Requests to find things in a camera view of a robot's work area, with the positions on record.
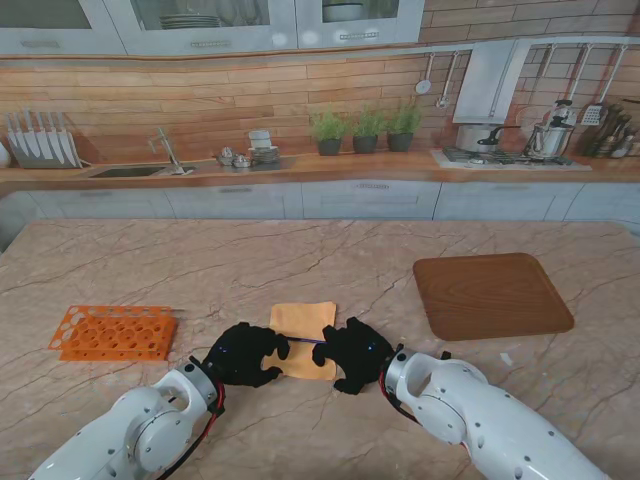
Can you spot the orange test tube rack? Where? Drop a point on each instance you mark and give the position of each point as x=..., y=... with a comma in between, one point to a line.
x=100, y=332

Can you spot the dark glass rod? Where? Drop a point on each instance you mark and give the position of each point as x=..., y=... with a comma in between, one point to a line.
x=307, y=340

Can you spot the brown wooden tray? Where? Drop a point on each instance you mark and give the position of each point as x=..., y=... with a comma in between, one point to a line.
x=490, y=295

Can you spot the white tape scrap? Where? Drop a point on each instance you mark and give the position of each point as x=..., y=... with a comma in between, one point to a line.
x=506, y=358

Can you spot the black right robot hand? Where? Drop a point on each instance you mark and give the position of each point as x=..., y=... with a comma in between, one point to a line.
x=357, y=355

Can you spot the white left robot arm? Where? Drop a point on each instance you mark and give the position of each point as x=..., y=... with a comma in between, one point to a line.
x=125, y=430

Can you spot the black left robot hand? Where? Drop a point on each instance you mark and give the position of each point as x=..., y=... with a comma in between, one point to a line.
x=240, y=355

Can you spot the printed kitchen backdrop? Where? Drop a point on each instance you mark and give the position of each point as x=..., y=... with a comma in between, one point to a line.
x=200, y=100

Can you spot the orange cloth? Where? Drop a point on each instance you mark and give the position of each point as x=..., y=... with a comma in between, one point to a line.
x=305, y=320

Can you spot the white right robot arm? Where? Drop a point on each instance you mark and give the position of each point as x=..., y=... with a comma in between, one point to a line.
x=475, y=415

